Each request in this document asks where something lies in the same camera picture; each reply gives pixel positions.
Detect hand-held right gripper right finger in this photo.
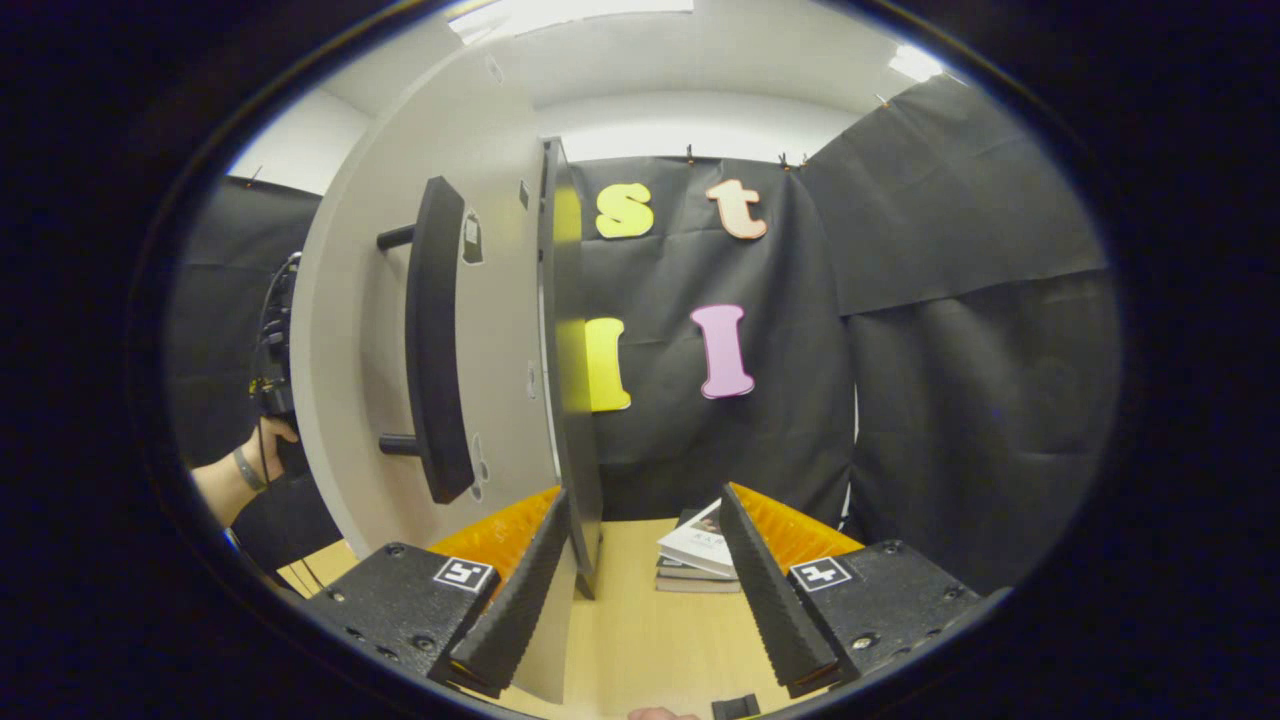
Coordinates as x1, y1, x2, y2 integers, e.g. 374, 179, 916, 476
718, 482, 1001, 699

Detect black door handle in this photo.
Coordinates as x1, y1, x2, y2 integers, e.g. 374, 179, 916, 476
377, 176, 477, 505

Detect large ceiling light panel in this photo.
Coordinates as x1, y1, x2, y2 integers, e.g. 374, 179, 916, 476
445, 0, 694, 43

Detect grey cabinet door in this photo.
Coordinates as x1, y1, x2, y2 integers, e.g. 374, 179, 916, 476
290, 40, 581, 706

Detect grey book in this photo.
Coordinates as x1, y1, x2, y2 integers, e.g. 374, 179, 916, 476
655, 510, 743, 594

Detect black backdrop cloth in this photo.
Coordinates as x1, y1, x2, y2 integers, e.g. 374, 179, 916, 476
165, 75, 1121, 596

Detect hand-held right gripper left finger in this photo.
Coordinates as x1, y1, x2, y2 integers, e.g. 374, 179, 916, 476
305, 487, 571, 699

